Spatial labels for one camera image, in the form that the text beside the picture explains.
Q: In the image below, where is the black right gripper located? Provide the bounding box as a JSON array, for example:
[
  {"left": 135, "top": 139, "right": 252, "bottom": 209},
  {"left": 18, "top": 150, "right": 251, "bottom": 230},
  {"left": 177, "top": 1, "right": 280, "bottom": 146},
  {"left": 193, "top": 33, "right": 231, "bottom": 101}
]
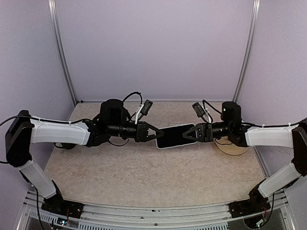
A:
[{"left": 182, "top": 121, "right": 232, "bottom": 142}]

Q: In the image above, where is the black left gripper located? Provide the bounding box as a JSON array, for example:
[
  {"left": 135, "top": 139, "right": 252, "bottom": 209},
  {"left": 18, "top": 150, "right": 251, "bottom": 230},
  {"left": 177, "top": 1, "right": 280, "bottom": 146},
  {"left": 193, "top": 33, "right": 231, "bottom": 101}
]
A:
[{"left": 108, "top": 121, "right": 164, "bottom": 142}]

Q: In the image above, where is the black phone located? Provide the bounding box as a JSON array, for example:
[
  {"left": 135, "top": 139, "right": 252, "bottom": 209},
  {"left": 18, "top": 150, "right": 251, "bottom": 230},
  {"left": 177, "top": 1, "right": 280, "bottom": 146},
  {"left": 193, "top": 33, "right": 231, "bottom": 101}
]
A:
[{"left": 157, "top": 124, "right": 196, "bottom": 149}]

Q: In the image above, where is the lavender phone case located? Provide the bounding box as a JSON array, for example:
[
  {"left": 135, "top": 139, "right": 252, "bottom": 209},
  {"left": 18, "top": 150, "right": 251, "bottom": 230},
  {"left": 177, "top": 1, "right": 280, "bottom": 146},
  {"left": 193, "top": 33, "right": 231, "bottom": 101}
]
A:
[{"left": 155, "top": 123, "right": 198, "bottom": 150}]

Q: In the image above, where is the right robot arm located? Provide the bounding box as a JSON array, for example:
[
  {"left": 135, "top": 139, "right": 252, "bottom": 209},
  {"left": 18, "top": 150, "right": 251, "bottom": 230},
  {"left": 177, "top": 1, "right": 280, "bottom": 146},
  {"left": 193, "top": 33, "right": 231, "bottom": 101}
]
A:
[{"left": 182, "top": 102, "right": 307, "bottom": 213}]

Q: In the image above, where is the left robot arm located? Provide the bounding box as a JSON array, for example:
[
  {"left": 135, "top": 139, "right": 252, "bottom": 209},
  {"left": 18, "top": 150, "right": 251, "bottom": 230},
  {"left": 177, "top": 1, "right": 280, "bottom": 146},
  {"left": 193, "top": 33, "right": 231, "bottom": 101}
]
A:
[{"left": 5, "top": 99, "right": 164, "bottom": 213}]

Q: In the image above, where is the beige round plate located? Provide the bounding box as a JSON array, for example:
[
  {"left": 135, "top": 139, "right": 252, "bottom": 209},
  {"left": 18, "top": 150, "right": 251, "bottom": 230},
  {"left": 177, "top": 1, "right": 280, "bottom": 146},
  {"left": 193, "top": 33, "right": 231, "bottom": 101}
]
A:
[{"left": 214, "top": 137, "right": 248, "bottom": 156}]

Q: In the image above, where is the dark green mug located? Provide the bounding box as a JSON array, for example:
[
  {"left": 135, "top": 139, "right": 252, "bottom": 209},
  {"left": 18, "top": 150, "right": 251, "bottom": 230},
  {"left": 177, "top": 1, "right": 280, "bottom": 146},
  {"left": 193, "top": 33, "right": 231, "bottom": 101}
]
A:
[{"left": 54, "top": 143, "right": 76, "bottom": 150}]

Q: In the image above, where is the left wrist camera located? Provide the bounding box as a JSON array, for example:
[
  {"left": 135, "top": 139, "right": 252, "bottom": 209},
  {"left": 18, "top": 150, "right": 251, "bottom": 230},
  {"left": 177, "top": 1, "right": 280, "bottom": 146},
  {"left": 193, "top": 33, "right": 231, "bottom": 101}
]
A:
[{"left": 134, "top": 100, "right": 153, "bottom": 124}]

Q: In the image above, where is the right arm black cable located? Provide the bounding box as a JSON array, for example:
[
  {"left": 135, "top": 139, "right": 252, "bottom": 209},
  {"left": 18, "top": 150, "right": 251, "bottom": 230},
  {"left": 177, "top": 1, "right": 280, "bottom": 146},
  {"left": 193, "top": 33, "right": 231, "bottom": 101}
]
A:
[{"left": 202, "top": 99, "right": 307, "bottom": 144}]

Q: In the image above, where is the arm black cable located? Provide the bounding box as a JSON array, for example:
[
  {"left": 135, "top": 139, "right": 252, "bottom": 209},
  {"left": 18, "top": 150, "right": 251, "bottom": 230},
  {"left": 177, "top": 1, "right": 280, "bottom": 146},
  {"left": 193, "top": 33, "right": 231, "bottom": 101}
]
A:
[
  {"left": 202, "top": 99, "right": 307, "bottom": 144},
  {"left": 0, "top": 91, "right": 144, "bottom": 163}
]

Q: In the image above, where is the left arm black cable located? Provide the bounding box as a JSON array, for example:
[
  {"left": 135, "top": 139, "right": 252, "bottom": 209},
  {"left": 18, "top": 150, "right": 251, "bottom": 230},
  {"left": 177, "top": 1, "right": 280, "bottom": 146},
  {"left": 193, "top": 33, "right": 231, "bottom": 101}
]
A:
[{"left": 0, "top": 91, "right": 144, "bottom": 163}]

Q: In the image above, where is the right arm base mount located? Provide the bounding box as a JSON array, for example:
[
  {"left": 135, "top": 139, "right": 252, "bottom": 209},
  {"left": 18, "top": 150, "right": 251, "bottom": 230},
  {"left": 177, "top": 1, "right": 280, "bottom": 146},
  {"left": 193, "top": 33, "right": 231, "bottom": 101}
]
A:
[{"left": 228, "top": 187, "right": 271, "bottom": 218}]

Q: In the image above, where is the front aluminium rail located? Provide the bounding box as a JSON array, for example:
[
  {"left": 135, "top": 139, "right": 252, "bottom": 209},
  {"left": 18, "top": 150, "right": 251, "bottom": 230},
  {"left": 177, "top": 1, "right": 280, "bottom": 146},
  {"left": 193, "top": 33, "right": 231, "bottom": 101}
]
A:
[{"left": 16, "top": 191, "right": 297, "bottom": 230}]

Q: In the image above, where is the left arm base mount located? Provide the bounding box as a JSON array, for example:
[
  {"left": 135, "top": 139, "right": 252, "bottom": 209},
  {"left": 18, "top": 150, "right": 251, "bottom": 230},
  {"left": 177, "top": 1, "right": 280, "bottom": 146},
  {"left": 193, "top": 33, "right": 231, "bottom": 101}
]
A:
[{"left": 41, "top": 180, "right": 84, "bottom": 219}]

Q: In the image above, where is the right aluminium frame post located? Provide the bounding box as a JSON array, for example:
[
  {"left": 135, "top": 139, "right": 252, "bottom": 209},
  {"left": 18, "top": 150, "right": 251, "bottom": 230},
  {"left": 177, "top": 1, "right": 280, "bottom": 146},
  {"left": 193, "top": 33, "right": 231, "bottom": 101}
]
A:
[{"left": 232, "top": 0, "right": 260, "bottom": 102}]

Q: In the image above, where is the aluminium frame post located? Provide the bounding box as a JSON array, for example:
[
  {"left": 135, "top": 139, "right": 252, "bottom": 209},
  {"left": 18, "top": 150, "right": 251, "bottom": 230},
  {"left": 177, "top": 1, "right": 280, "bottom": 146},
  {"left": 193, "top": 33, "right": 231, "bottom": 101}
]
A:
[
  {"left": 48, "top": 0, "right": 78, "bottom": 106},
  {"left": 232, "top": 0, "right": 260, "bottom": 102}
]

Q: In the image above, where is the left aluminium frame post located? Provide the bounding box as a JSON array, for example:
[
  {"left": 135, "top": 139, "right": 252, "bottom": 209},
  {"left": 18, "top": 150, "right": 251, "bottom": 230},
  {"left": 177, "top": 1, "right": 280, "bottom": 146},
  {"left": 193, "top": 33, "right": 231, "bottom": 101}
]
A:
[{"left": 48, "top": 0, "right": 78, "bottom": 106}]

